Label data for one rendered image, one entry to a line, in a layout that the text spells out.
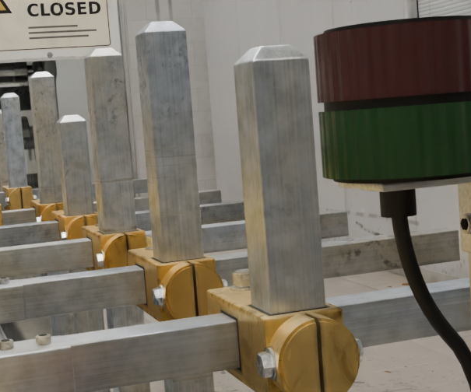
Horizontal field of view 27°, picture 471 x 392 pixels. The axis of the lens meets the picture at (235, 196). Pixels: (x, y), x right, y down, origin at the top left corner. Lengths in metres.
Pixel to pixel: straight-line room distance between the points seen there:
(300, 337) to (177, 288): 0.25
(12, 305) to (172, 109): 0.21
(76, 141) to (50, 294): 0.48
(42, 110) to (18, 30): 1.31
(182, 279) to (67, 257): 0.32
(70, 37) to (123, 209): 1.83
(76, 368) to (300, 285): 0.14
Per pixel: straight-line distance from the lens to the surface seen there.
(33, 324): 2.00
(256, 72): 0.56
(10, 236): 1.33
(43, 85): 1.54
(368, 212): 6.52
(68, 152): 1.29
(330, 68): 0.32
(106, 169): 1.04
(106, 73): 1.05
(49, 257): 1.08
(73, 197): 1.29
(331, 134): 0.32
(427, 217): 5.83
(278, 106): 0.56
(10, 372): 0.58
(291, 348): 0.55
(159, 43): 0.80
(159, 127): 0.80
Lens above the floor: 1.09
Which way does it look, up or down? 5 degrees down
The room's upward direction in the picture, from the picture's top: 4 degrees counter-clockwise
